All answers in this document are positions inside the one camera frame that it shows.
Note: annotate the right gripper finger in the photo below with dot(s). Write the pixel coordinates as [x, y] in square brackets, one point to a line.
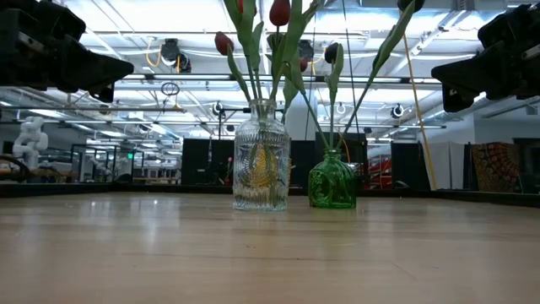
[468, 61]
[472, 78]

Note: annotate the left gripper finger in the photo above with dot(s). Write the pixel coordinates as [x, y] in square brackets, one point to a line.
[93, 57]
[93, 76]

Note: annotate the red artificial tulip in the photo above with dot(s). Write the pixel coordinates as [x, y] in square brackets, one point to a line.
[246, 25]
[295, 29]
[279, 10]

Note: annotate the clear glass vase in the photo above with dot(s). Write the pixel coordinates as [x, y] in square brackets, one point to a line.
[253, 194]

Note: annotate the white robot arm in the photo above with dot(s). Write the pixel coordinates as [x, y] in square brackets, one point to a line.
[30, 139]

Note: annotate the green glass vase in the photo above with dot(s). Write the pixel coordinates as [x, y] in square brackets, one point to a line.
[332, 181]

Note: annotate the white cloth panel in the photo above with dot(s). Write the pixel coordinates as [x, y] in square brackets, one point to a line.
[447, 164]

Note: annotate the patterned red tapestry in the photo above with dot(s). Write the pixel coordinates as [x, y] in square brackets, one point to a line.
[495, 166]

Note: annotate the black partition panel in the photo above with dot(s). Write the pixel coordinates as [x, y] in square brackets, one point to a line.
[300, 164]
[407, 164]
[195, 162]

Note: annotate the red background object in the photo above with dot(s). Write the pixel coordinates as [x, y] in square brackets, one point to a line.
[379, 169]

